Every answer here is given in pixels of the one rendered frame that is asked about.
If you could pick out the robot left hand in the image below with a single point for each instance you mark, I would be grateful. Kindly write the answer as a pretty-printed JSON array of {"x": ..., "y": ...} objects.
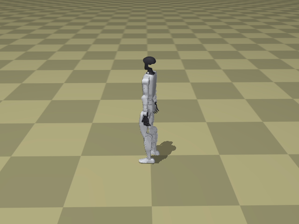
[{"x": 145, "y": 120}]

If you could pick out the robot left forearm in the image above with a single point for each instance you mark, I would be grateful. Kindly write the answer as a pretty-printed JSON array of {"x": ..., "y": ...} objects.
[{"x": 145, "y": 105}]

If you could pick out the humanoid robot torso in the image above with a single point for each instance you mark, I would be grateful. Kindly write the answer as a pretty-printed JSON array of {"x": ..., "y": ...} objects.
[{"x": 152, "y": 89}]

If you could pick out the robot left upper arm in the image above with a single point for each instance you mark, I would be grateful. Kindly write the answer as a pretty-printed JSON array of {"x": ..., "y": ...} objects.
[{"x": 145, "y": 84}]

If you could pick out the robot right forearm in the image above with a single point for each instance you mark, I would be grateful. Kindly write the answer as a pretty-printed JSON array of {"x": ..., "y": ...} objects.
[{"x": 155, "y": 98}]

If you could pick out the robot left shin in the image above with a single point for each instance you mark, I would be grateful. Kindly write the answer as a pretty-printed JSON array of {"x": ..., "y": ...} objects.
[{"x": 148, "y": 146}]

